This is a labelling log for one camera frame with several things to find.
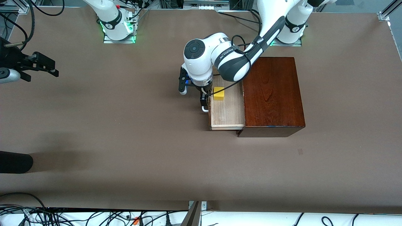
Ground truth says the wooden drawer with white handle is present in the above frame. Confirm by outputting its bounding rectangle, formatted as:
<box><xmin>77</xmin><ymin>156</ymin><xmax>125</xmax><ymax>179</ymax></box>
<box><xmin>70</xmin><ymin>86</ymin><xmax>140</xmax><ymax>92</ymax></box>
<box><xmin>202</xmin><ymin>67</ymin><xmax>245</xmax><ymax>130</ymax></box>

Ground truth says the aluminium arm base plate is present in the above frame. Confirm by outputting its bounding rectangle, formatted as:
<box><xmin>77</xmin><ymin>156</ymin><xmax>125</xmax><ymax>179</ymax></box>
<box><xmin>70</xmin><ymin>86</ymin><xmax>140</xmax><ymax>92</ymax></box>
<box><xmin>270</xmin><ymin>38</ymin><xmax>302</xmax><ymax>47</ymax></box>
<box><xmin>103</xmin><ymin>13</ymin><xmax>136</xmax><ymax>44</ymax></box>

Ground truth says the dark brown wooden cabinet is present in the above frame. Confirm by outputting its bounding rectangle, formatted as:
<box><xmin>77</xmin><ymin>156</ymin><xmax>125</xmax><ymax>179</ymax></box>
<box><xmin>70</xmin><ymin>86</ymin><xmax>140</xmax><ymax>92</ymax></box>
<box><xmin>236</xmin><ymin>57</ymin><xmax>306</xmax><ymax>138</ymax></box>

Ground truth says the black cylindrical object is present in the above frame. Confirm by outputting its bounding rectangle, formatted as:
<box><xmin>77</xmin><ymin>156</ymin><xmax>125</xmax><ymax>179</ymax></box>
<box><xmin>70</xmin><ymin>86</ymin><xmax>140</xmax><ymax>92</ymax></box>
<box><xmin>0</xmin><ymin>151</ymin><xmax>34</xmax><ymax>174</ymax></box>

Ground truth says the aluminium post with bracket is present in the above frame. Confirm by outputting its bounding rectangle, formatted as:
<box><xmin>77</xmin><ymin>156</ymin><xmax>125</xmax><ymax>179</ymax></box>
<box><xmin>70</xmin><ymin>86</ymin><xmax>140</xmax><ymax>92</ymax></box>
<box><xmin>182</xmin><ymin>201</ymin><xmax>207</xmax><ymax>226</ymax></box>

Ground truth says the aluminium frame profile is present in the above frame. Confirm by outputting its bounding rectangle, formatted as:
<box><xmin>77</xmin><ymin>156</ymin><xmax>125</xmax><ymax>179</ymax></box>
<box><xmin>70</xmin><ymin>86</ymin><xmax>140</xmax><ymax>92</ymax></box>
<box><xmin>0</xmin><ymin>0</ymin><xmax>30</xmax><ymax>13</ymax></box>
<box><xmin>378</xmin><ymin>0</ymin><xmax>402</xmax><ymax>22</ymax></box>

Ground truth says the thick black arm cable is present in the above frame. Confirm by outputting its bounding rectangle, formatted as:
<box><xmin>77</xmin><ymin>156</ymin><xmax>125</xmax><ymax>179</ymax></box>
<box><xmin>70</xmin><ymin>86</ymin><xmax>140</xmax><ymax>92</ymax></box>
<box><xmin>27</xmin><ymin>0</ymin><xmax>35</xmax><ymax>44</ymax></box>

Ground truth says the black arched floor cable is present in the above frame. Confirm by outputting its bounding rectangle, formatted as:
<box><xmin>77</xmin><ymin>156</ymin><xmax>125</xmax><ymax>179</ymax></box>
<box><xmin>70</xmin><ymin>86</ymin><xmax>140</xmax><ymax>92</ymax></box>
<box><xmin>0</xmin><ymin>192</ymin><xmax>47</xmax><ymax>210</ymax></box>

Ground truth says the long black table cable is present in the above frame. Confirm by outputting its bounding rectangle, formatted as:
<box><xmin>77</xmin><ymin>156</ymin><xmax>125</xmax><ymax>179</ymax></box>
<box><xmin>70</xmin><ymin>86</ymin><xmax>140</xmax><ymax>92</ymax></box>
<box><xmin>218</xmin><ymin>12</ymin><xmax>260</xmax><ymax>24</ymax></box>

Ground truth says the black hanging cable loop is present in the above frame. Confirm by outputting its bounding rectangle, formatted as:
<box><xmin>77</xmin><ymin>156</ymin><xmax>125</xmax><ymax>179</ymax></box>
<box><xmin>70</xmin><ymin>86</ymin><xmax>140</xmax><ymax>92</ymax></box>
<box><xmin>31</xmin><ymin>0</ymin><xmax>65</xmax><ymax>17</ymax></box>

